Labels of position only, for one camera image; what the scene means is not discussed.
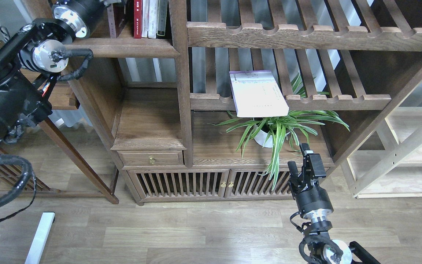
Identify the grey dark upright book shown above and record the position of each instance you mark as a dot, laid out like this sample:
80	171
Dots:
163	28

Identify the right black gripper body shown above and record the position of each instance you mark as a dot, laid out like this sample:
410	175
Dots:
312	200

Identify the white plant pot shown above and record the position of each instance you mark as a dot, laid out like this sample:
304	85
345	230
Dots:
264	137

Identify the pale lavender book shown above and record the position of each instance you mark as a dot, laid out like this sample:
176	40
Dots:
256	94

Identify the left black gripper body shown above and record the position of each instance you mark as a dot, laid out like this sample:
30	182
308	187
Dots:
83	16

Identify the dark wooden bookshelf cabinet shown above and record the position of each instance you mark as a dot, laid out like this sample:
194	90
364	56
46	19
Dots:
163	98

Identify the dark maroon book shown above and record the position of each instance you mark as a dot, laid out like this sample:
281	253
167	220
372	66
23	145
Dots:
117	17

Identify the red paperback book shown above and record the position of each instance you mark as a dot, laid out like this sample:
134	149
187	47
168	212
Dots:
137	19

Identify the dark slatted wooden rack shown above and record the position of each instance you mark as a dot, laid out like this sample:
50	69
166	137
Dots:
10	174

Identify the green spider plant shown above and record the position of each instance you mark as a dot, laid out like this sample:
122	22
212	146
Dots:
282	128

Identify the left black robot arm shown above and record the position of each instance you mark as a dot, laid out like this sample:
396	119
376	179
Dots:
31	63

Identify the brass drawer knob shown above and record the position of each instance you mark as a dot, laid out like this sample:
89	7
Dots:
152	160

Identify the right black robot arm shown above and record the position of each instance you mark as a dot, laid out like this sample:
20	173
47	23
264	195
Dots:
318	248

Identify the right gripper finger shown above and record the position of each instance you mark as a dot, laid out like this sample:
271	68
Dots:
294	178
313	167

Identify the white striped upright book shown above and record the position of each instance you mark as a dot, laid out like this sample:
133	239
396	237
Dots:
153	19

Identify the white base bar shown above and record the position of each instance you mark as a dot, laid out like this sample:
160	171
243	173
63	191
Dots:
40	238

